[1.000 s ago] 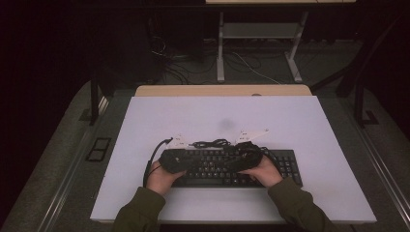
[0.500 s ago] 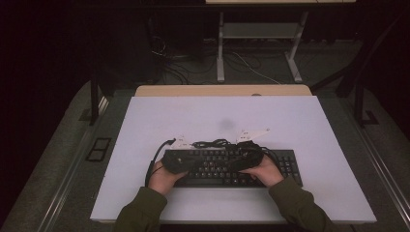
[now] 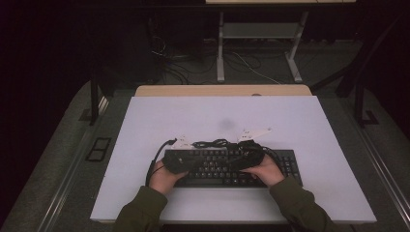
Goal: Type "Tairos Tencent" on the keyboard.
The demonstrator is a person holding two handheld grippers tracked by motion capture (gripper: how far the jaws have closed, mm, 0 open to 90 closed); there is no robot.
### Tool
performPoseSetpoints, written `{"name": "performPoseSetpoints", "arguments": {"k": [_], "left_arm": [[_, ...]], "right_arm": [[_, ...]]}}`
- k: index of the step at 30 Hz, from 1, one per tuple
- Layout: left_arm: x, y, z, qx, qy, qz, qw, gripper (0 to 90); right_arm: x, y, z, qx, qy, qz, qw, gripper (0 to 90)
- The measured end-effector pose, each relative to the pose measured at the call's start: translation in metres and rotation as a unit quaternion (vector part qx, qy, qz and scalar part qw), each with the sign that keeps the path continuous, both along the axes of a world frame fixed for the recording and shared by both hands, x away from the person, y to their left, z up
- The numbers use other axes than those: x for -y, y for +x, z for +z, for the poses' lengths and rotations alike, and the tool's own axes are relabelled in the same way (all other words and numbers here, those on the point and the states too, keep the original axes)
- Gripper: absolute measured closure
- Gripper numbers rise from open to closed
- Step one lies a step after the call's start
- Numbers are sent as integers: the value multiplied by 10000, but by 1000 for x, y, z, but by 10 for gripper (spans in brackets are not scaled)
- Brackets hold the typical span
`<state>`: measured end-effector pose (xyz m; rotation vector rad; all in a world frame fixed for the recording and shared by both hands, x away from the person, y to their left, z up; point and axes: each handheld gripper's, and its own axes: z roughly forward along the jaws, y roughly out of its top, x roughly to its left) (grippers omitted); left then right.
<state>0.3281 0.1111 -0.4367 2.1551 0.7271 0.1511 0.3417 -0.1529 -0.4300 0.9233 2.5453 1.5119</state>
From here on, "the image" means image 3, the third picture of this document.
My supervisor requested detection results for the black keyboard cable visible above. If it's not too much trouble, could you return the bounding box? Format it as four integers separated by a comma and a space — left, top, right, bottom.
190, 138, 232, 150

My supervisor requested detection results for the hand-held gripper cable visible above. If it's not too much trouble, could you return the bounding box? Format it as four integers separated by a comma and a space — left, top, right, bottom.
262, 145, 282, 164
145, 137, 178, 189

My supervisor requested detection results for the black metal stand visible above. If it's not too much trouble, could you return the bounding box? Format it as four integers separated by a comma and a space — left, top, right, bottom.
353, 81, 381, 129
89, 72, 102, 127

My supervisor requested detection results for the white floor cable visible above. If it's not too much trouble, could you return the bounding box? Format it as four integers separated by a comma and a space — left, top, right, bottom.
232, 51, 282, 85

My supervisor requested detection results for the tangle of black floor cables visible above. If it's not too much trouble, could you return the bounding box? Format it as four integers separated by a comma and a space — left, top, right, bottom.
149, 35, 217, 85

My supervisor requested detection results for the person's right hand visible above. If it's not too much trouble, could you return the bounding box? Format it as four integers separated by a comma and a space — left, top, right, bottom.
247, 154, 286, 189

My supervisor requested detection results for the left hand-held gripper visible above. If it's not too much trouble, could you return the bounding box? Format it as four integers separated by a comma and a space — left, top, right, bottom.
161, 134, 201, 175

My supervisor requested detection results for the left hand-held gripper cable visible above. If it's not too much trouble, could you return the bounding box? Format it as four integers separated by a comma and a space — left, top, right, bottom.
145, 137, 178, 189

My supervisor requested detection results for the white metal desk frame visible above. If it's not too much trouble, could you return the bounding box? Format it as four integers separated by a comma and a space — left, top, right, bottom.
216, 11, 310, 83

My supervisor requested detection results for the black floor socket box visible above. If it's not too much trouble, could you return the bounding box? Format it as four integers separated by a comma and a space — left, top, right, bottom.
84, 137, 112, 162

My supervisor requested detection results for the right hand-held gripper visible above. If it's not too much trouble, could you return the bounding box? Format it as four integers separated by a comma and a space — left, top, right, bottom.
225, 127, 274, 172

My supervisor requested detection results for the person's left hand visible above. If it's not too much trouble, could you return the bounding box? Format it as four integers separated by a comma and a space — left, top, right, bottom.
148, 159, 190, 196

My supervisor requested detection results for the black computer keyboard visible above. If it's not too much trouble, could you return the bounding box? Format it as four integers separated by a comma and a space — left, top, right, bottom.
163, 148, 304, 189

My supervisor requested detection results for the right hand-held gripper cable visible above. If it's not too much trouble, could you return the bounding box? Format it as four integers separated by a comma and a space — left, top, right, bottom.
262, 145, 282, 164

